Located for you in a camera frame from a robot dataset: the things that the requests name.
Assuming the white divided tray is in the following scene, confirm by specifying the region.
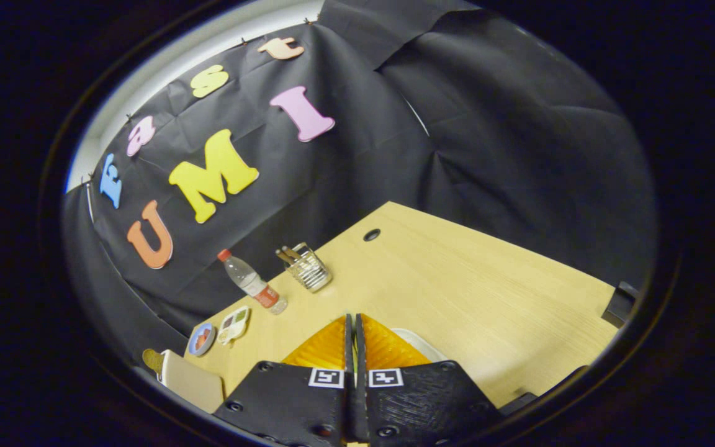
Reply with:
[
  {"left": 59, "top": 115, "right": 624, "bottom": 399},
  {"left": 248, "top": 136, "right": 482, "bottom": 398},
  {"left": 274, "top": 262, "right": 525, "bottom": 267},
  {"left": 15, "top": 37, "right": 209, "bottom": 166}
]
[{"left": 217, "top": 305, "right": 251, "bottom": 346}]

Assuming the white plate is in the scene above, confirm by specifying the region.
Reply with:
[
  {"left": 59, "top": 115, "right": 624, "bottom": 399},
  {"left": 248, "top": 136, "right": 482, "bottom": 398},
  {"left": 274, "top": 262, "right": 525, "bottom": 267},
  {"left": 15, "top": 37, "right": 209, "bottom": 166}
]
[{"left": 390, "top": 328, "right": 449, "bottom": 363}]

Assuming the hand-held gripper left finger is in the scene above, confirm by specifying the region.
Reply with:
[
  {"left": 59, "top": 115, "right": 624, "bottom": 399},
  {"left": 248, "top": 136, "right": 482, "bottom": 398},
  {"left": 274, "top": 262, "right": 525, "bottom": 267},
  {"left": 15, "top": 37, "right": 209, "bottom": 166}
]
[{"left": 214, "top": 314, "right": 354, "bottom": 447}]

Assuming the blue plate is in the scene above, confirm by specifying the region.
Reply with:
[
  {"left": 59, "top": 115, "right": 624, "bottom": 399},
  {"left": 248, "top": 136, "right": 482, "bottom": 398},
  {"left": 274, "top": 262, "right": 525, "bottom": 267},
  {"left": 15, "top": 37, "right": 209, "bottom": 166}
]
[{"left": 187, "top": 322, "right": 217, "bottom": 357}]

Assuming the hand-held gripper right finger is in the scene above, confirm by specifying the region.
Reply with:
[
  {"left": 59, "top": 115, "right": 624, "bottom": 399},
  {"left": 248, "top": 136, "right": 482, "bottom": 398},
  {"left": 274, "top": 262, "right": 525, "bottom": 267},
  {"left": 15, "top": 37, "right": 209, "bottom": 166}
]
[{"left": 355, "top": 314, "right": 505, "bottom": 447}]

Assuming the wire mesh utensil holder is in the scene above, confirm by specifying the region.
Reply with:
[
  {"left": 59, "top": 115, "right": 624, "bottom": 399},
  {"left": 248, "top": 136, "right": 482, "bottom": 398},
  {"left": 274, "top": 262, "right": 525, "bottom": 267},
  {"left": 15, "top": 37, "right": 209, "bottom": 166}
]
[{"left": 283, "top": 242, "right": 333, "bottom": 294}]

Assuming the small black block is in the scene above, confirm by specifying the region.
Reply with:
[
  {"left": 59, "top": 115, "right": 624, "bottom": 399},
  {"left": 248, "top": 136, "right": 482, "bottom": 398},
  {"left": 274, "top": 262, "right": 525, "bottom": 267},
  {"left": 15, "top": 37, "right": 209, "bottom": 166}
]
[{"left": 601, "top": 281, "right": 641, "bottom": 328}]

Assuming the clear bottle red cap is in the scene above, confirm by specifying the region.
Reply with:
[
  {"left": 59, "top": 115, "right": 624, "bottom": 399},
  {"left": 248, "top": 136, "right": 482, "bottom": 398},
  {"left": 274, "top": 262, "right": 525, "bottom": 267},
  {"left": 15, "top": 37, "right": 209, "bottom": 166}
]
[{"left": 217, "top": 248, "right": 289, "bottom": 315}]

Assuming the black backdrop cloth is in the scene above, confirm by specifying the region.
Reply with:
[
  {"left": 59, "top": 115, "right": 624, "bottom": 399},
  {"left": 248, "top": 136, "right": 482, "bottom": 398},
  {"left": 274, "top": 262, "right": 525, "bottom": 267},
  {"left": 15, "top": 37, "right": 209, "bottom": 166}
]
[{"left": 63, "top": 0, "right": 659, "bottom": 367}]

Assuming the white toaster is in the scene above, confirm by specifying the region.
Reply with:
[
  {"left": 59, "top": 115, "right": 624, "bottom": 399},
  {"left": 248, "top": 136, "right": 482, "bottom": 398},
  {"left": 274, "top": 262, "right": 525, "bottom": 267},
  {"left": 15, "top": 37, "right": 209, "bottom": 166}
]
[{"left": 158, "top": 350, "right": 225, "bottom": 413}]

